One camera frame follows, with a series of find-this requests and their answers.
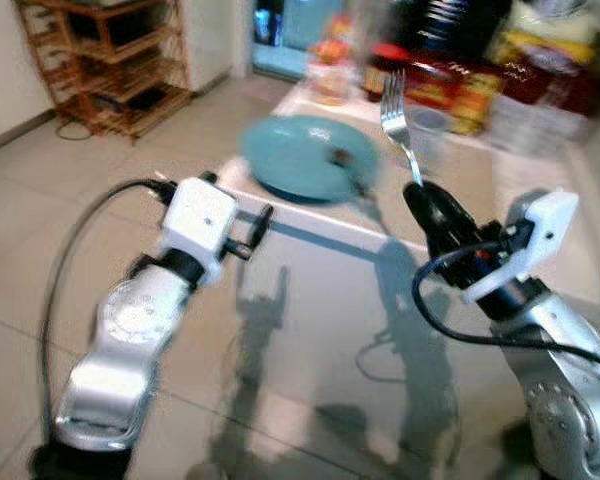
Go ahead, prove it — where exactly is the black floor cable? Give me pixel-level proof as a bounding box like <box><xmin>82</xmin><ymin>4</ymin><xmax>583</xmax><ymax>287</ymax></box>
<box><xmin>54</xmin><ymin>116</ymin><xmax>93</xmax><ymax>142</ymax></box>

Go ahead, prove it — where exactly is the clear drinking glass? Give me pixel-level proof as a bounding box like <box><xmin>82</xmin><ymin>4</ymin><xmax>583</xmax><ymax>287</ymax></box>
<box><xmin>404</xmin><ymin>104</ymin><xmax>452</xmax><ymax>169</ymax></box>

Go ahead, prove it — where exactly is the clear plastic container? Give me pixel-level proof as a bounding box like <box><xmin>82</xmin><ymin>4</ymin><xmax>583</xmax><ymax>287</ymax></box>
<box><xmin>488</xmin><ymin>92</ymin><xmax>593</xmax><ymax>158</ymax></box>

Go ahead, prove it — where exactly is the light blue appliance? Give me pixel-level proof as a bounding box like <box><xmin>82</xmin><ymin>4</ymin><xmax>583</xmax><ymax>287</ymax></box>
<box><xmin>251</xmin><ymin>0</ymin><xmax>347</xmax><ymax>80</ymax></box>

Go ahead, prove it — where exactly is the brown wooden shelf rack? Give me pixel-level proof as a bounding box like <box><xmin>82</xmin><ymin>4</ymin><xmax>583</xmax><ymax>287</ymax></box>
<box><xmin>14</xmin><ymin>0</ymin><xmax>194</xmax><ymax>142</ymax></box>

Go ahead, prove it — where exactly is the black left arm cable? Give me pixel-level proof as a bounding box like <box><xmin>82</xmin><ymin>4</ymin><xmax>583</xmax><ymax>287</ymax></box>
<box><xmin>37</xmin><ymin>177</ymin><xmax>178</xmax><ymax>446</ymax></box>

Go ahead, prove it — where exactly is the teal round plate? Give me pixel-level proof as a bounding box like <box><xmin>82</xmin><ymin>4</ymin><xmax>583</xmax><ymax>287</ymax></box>
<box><xmin>239</xmin><ymin>114</ymin><xmax>382</xmax><ymax>205</ymax></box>

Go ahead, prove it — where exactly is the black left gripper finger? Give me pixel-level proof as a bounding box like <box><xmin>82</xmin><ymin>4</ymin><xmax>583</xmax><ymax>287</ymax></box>
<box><xmin>245</xmin><ymin>204</ymin><xmax>275</xmax><ymax>250</ymax></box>

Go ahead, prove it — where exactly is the yellow snack bag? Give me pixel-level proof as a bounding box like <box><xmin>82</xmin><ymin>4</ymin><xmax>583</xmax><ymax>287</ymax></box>
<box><xmin>488</xmin><ymin>0</ymin><xmax>600</xmax><ymax>79</ymax></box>

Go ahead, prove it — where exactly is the silver metal fork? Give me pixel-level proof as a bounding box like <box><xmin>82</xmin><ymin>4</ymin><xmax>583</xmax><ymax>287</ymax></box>
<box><xmin>379</xmin><ymin>69</ymin><xmax>425</xmax><ymax>190</ymax></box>

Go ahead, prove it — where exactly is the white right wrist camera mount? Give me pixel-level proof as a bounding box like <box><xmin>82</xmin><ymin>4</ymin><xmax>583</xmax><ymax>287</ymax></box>
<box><xmin>462</xmin><ymin>189</ymin><xmax>580</xmax><ymax>305</ymax></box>

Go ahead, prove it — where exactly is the dark jar with red lid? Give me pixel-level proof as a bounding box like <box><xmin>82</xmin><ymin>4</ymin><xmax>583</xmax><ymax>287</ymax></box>
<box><xmin>364</xmin><ymin>42</ymin><xmax>412</xmax><ymax>103</ymax></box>

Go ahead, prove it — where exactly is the red and yellow snack package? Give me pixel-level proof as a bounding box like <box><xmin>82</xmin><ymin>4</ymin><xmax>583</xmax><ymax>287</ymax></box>
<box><xmin>405</xmin><ymin>54</ymin><xmax>505</xmax><ymax>137</ymax></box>

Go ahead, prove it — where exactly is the orange snack jar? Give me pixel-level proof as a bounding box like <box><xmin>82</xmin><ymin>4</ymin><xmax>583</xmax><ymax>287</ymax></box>
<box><xmin>307</xmin><ymin>36</ymin><xmax>357</xmax><ymax>107</ymax></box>

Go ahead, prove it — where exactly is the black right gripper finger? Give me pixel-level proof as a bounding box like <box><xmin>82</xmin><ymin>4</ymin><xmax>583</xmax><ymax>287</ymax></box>
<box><xmin>402</xmin><ymin>180</ymin><xmax>443</xmax><ymax>249</ymax></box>
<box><xmin>425</xmin><ymin>183</ymin><xmax>475</xmax><ymax>247</ymax></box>

